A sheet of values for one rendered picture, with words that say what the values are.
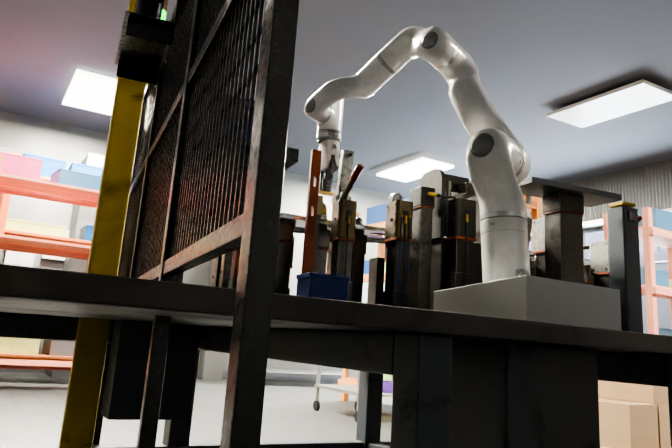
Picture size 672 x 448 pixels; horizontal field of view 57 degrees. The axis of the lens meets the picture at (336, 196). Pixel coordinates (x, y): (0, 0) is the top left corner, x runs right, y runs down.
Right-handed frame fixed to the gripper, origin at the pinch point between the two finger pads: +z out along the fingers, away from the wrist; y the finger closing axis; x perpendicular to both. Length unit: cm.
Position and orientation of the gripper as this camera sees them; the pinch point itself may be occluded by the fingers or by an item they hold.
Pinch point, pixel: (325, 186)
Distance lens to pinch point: 205.9
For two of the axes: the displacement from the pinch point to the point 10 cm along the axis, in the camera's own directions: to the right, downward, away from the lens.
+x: -9.1, -1.5, -3.7
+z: -0.7, 9.7, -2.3
